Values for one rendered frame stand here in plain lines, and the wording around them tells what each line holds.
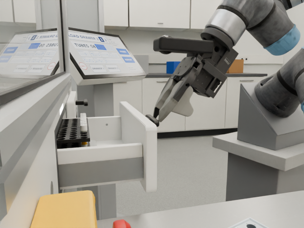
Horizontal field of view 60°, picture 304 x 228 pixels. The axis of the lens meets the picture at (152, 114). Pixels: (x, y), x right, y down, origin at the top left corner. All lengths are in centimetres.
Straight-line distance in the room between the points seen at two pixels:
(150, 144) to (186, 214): 16
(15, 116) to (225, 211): 42
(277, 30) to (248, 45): 430
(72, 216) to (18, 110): 8
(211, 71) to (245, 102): 41
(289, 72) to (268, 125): 17
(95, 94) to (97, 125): 73
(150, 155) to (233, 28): 30
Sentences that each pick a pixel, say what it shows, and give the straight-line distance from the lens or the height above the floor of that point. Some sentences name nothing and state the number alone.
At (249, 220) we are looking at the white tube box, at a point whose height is 80.
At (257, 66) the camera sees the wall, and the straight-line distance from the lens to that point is 503.
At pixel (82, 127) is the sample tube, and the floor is 91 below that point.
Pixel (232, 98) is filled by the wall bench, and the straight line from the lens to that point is 400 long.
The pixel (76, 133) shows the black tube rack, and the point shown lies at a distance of 48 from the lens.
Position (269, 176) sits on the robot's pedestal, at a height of 67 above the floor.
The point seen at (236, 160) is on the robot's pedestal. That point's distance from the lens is 100.
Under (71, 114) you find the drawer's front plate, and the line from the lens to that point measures 70.
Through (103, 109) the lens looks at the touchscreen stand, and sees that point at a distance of 142.
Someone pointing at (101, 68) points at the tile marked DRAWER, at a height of 100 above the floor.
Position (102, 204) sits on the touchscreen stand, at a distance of 157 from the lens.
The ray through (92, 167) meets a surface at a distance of 42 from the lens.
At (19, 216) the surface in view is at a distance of 18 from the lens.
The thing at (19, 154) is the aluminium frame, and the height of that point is 96.
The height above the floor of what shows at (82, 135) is 90.
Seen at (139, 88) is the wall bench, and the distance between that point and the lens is 349.
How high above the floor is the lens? 102
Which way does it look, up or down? 10 degrees down
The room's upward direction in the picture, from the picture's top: straight up
